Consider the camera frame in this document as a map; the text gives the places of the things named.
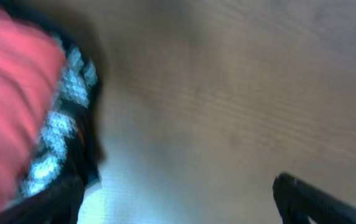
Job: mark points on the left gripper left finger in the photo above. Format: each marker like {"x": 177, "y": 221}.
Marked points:
{"x": 59, "y": 203}

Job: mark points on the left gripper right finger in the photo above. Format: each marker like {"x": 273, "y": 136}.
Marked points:
{"x": 299, "y": 203}

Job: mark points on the red soccer t-shirt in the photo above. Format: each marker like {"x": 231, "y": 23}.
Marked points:
{"x": 30, "y": 65}

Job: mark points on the black printed t-shirt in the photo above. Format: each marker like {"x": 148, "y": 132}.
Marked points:
{"x": 65, "y": 144}

